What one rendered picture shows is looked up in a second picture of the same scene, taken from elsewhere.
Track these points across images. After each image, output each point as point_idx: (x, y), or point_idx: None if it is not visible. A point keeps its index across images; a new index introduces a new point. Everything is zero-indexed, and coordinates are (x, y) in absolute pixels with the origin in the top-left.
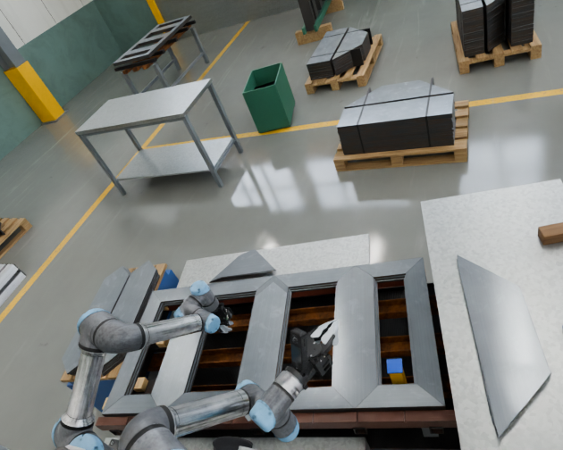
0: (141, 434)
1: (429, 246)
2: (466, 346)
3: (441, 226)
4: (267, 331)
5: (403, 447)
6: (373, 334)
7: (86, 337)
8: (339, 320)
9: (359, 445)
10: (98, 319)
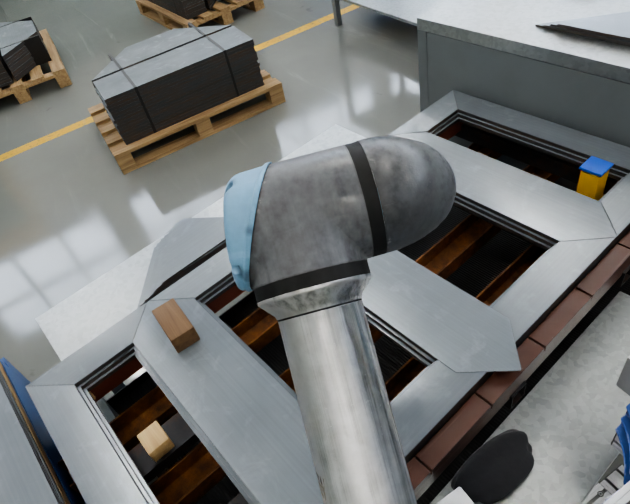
0: None
1: (495, 35)
2: None
3: (477, 19)
4: (371, 263)
5: None
6: (514, 169)
7: (320, 229)
8: None
9: (627, 302)
10: (320, 155)
